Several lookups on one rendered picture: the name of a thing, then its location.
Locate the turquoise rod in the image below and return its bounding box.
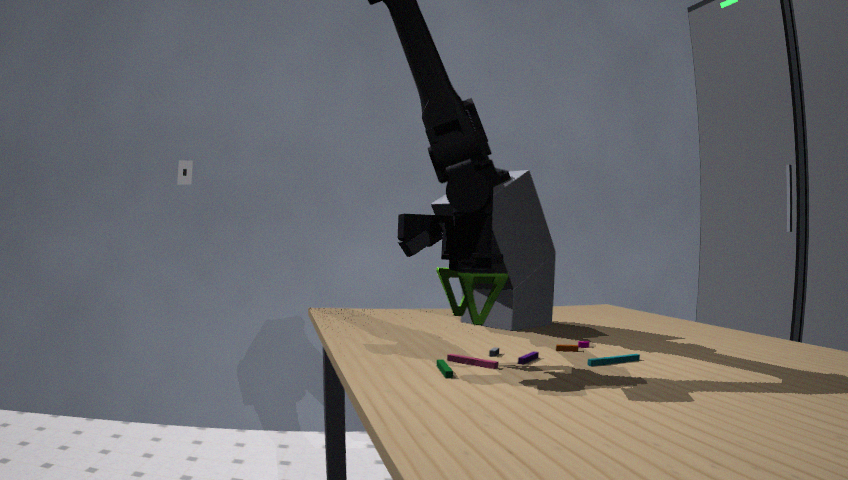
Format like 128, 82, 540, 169
587, 354, 640, 366

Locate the purple rod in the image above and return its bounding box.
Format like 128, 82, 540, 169
518, 352, 539, 365

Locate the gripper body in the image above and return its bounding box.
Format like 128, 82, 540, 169
441, 215, 503, 274

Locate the green rod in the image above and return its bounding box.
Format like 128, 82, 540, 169
437, 360, 453, 378

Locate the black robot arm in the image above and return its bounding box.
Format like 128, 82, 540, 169
368, 0, 511, 257

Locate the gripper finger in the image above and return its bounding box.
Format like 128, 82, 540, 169
458, 272, 508, 325
436, 268, 467, 316

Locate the pink rod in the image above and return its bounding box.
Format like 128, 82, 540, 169
447, 354, 498, 369

